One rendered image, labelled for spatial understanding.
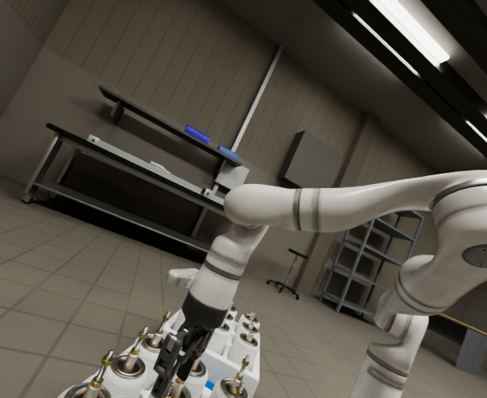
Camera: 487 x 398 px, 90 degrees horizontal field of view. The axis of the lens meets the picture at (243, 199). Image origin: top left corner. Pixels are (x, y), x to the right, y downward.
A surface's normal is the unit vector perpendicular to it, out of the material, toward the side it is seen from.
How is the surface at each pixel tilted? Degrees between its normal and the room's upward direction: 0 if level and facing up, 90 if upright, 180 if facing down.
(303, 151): 90
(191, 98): 90
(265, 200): 83
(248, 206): 90
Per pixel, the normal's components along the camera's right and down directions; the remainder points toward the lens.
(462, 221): -0.90, -0.37
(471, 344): 0.33, 0.04
